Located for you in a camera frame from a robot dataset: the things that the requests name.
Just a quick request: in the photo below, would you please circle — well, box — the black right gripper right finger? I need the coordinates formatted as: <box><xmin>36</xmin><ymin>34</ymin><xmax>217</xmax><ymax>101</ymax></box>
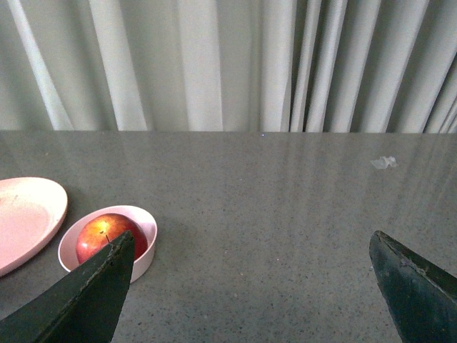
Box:
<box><xmin>369</xmin><ymin>231</ymin><xmax>456</xmax><ymax>342</ymax></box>

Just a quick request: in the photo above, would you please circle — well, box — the red apple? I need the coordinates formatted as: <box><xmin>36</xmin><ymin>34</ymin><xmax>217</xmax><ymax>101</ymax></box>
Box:
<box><xmin>76</xmin><ymin>213</ymin><xmax>148</xmax><ymax>264</ymax></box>

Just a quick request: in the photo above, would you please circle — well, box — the pink plate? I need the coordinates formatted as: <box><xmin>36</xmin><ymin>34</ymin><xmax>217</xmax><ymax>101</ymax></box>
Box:
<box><xmin>1</xmin><ymin>177</ymin><xmax>68</xmax><ymax>276</ymax></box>

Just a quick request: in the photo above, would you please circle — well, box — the pink bowl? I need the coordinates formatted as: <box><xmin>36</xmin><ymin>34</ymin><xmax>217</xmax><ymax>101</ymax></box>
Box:
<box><xmin>58</xmin><ymin>205</ymin><xmax>157</xmax><ymax>283</ymax></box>

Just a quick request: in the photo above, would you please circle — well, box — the white curtain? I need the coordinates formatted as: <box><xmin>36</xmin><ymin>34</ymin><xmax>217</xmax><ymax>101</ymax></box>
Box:
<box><xmin>1</xmin><ymin>1</ymin><xmax>456</xmax><ymax>133</ymax></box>

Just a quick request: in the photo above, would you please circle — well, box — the crumpled clear tape scrap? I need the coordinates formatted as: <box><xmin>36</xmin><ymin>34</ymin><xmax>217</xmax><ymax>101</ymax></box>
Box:
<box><xmin>371</xmin><ymin>156</ymin><xmax>398</xmax><ymax>170</ymax></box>

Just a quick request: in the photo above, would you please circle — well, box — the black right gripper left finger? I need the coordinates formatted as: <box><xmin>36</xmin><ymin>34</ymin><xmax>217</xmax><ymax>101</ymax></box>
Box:
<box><xmin>1</xmin><ymin>232</ymin><xmax>134</xmax><ymax>342</ymax></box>

